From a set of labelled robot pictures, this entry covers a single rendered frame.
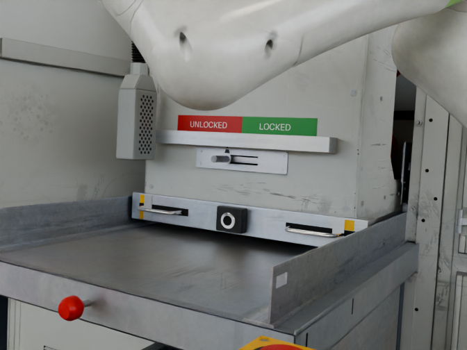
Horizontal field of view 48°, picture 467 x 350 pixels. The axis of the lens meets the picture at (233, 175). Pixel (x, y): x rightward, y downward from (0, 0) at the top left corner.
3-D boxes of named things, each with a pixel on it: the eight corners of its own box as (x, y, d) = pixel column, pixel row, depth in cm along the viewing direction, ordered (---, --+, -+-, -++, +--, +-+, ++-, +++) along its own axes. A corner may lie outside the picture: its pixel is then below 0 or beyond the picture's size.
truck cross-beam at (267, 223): (365, 254, 91) (367, 220, 91) (130, 218, 118) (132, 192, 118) (373, 250, 96) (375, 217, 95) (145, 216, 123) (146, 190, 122)
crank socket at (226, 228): (240, 235, 101) (241, 209, 101) (213, 230, 104) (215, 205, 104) (246, 232, 103) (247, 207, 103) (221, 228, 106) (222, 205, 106)
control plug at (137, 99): (133, 160, 105) (136, 72, 104) (115, 158, 107) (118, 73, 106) (157, 160, 112) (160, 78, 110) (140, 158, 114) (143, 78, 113)
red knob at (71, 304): (71, 325, 67) (71, 301, 67) (54, 320, 69) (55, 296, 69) (96, 316, 71) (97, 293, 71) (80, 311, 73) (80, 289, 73)
